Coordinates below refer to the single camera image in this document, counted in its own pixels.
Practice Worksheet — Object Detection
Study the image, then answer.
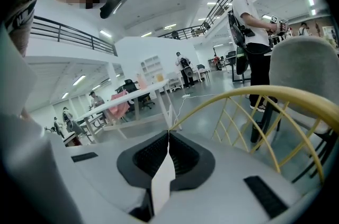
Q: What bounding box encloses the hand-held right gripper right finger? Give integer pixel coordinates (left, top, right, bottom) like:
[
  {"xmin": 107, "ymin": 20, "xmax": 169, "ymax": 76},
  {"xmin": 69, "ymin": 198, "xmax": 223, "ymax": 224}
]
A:
[{"xmin": 168, "ymin": 129, "xmax": 318, "ymax": 224}]

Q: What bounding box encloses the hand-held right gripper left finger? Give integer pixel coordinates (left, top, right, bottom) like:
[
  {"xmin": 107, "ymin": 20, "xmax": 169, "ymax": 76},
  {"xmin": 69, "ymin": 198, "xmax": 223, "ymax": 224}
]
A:
[{"xmin": 49, "ymin": 129, "xmax": 170, "ymax": 220}]

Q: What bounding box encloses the gold wire round chair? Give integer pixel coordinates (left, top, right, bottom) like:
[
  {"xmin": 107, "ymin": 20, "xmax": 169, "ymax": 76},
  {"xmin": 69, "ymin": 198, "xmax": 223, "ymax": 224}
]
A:
[{"xmin": 169, "ymin": 84, "xmax": 339, "ymax": 188}]

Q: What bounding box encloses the black office chair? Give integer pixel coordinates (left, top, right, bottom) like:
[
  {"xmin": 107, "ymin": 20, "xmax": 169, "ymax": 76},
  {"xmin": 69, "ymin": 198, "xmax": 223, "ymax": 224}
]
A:
[{"xmin": 115, "ymin": 79, "xmax": 156, "ymax": 111}]

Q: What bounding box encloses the grey upholstered chair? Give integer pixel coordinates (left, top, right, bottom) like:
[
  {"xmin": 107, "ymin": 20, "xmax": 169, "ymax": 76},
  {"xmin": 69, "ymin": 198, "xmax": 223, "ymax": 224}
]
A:
[{"xmin": 250, "ymin": 36, "xmax": 339, "ymax": 184}]

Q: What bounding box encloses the pink cloth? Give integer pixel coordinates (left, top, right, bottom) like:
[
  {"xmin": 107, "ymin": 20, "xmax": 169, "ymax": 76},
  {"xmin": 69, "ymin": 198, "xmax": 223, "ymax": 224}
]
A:
[{"xmin": 109, "ymin": 93, "xmax": 131, "ymax": 126}]

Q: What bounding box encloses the white table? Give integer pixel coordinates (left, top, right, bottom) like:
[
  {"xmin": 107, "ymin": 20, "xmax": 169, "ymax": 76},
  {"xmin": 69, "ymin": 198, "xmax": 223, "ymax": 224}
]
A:
[{"xmin": 75, "ymin": 79, "xmax": 184, "ymax": 145}]

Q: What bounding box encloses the white shelf unit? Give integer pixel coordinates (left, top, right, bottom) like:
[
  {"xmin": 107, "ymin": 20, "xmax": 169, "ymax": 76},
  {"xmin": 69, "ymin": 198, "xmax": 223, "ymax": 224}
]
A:
[{"xmin": 140, "ymin": 55, "xmax": 163, "ymax": 84}]

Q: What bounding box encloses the black mezzanine railing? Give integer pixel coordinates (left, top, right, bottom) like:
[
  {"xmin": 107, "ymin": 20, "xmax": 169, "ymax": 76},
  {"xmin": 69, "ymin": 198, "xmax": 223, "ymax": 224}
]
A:
[{"xmin": 28, "ymin": 15, "xmax": 119, "ymax": 58}]

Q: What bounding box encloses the person's brown printed shirt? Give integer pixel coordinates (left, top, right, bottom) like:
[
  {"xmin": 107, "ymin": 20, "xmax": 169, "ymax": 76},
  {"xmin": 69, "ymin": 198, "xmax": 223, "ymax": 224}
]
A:
[{"xmin": 4, "ymin": 0, "xmax": 40, "ymax": 57}]

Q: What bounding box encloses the pale flower bunch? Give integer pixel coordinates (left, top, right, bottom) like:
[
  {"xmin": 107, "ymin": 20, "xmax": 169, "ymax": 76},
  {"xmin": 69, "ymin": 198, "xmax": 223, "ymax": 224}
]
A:
[{"xmin": 321, "ymin": 26, "xmax": 339, "ymax": 47}]

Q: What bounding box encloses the white cable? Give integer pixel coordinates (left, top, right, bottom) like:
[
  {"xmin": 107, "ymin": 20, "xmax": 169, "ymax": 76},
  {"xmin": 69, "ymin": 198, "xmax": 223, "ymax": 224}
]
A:
[{"xmin": 173, "ymin": 93, "xmax": 226, "ymax": 126}]

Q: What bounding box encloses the black head camera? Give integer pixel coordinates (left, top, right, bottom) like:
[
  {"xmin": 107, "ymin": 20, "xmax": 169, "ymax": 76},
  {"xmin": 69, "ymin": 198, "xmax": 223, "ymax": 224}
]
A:
[{"xmin": 100, "ymin": 0, "xmax": 130, "ymax": 20}]

